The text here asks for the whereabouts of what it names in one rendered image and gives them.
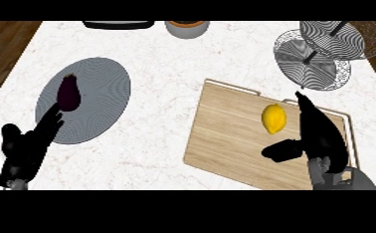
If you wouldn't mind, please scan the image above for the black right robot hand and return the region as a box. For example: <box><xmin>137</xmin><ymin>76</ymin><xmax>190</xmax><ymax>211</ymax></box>
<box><xmin>260</xmin><ymin>91</ymin><xmax>351</xmax><ymax>174</ymax></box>

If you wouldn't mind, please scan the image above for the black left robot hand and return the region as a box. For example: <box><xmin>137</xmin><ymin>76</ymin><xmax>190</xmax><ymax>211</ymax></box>
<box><xmin>0</xmin><ymin>102</ymin><xmax>67</xmax><ymax>185</ymax></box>

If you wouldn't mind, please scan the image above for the yellow lemon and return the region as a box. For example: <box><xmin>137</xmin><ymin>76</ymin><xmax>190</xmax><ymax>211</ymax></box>
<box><xmin>260</xmin><ymin>103</ymin><xmax>288</xmax><ymax>135</ymax></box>

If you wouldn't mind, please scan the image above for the wooden tray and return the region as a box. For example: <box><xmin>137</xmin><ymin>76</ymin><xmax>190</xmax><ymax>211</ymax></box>
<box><xmin>183</xmin><ymin>78</ymin><xmax>362</xmax><ymax>191</ymax></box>

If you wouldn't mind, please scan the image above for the grey round placemat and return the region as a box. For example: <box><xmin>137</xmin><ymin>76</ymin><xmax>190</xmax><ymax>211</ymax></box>
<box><xmin>34</xmin><ymin>57</ymin><xmax>133</xmax><ymax>145</ymax></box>

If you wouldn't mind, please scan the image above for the dark purple eggplant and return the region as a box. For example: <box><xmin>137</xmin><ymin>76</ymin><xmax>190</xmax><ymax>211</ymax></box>
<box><xmin>56</xmin><ymin>73</ymin><xmax>83</xmax><ymax>113</ymax></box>

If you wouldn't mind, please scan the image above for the black flat appliance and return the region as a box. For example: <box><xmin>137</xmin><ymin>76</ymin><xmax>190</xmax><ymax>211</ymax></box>
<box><xmin>81</xmin><ymin>20</ymin><xmax>157</xmax><ymax>30</ymax></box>

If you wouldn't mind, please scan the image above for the grey pot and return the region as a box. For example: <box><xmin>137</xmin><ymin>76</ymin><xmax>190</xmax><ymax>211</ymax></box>
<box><xmin>165</xmin><ymin>20</ymin><xmax>211</xmax><ymax>40</ymax></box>

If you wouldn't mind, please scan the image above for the tiered wire basket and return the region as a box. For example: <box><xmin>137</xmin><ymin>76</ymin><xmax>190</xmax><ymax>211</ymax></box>
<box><xmin>272</xmin><ymin>20</ymin><xmax>376</xmax><ymax>92</ymax></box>

